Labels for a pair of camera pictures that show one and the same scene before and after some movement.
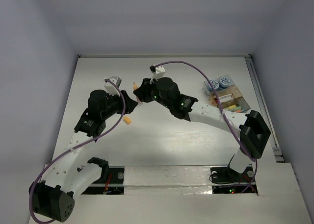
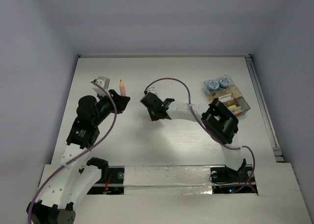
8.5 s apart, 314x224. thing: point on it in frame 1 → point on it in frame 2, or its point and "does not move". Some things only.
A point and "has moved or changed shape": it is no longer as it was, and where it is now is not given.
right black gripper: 142,92 → 154,117
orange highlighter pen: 135,87 has moved or changed shape
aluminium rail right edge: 277,153 does not move
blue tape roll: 224,81 does not move
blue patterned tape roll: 215,84 does not move
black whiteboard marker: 229,96 does not move
